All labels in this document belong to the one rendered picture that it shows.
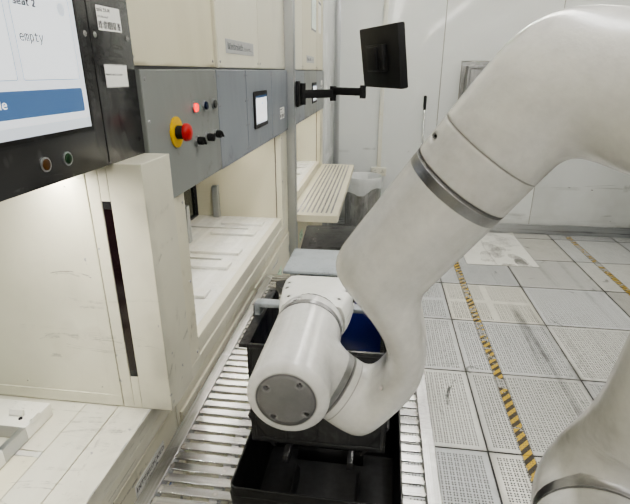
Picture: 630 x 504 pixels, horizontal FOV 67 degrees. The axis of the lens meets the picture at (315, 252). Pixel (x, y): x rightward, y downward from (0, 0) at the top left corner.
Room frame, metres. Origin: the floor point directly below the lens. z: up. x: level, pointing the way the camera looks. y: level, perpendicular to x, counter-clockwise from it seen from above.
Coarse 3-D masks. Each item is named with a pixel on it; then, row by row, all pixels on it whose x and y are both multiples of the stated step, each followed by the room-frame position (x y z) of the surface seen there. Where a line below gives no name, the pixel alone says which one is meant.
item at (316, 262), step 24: (288, 264) 0.69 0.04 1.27; (312, 264) 0.69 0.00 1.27; (264, 312) 0.71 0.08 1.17; (360, 312) 0.68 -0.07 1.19; (264, 336) 0.70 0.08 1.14; (360, 360) 0.59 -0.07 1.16; (264, 432) 0.61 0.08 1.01; (288, 432) 0.60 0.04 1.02; (312, 432) 0.60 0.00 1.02; (336, 432) 0.59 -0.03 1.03; (384, 432) 0.58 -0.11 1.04; (288, 456) 0.60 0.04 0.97
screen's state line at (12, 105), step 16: (0, 96) 0.61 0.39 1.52; (16, 96) 0.64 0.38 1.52; (32, 96) 0.67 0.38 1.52; (48, 96) 0.70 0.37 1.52; (64, 96) 0.74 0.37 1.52; (80, 96) 0.78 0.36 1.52; (0, 112) 0.61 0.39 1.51; (16, 112) 0.64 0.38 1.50; (32, 112) 0.66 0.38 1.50; (48, 112) 0.70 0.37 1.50; (64, 112) 0.73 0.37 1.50
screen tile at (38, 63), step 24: (24, 0) 0.69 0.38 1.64; (48, 0) 0.74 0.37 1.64; (24, 24) 0.68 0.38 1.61; (48, 24) 0.73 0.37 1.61; (24, 48) 0.67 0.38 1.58; (48, 48) 0.72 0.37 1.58; (72, 48) 0.78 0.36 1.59; (24, 72) 0.66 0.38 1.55; (48, 72) 0.71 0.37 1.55; (72, 72) 0.77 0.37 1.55
